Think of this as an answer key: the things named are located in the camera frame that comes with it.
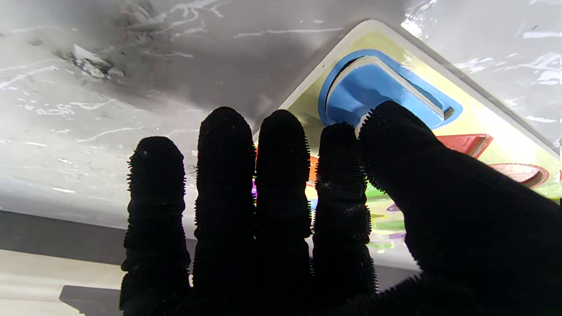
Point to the wooden shape puzzle board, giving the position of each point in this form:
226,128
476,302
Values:
496,131

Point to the light wooden shelf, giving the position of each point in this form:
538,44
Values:
30,276

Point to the blue semicircle puzzle piece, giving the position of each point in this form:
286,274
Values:
364,87

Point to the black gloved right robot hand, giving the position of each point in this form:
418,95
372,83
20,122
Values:
461,228

